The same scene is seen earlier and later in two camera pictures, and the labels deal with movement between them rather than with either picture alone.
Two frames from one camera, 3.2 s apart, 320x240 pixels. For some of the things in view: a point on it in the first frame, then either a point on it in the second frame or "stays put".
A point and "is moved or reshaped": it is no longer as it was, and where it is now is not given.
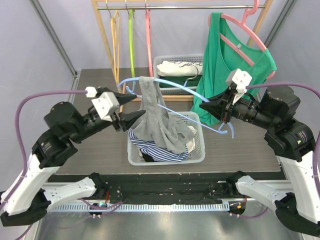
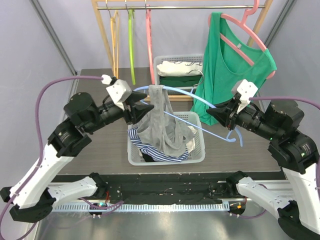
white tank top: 191,144 stays put
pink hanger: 243,24 stays put
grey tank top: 155,121 is moved or reshaped
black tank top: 148,158 stays put
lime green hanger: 132,41 stays put
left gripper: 128,117 -> 138,110
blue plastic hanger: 185,87 -> 231,140
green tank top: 229,45 stays put
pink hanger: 148,23 stays put
